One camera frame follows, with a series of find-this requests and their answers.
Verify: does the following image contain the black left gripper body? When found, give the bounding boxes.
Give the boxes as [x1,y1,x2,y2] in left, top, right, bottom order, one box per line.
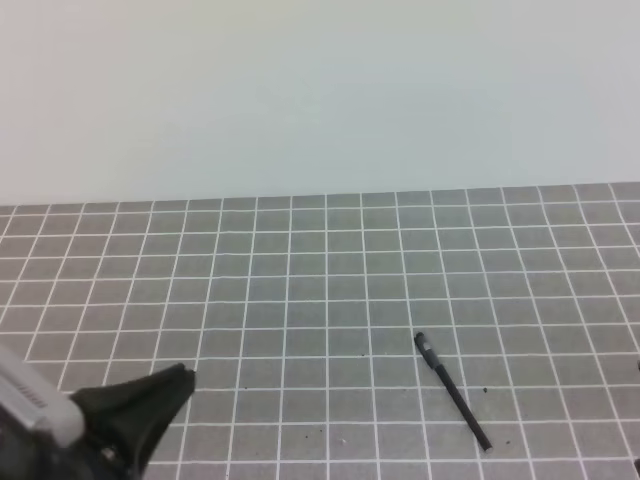
[1,363,196,479]

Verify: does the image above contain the black pen cap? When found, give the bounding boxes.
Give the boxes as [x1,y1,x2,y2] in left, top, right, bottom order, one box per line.
[414,332,441,370]

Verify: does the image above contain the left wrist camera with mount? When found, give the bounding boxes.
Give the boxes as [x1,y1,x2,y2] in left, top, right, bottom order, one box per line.
[1,346,85,448]

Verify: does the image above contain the black pen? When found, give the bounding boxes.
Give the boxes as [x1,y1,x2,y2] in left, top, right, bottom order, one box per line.
[432,361,493,453]

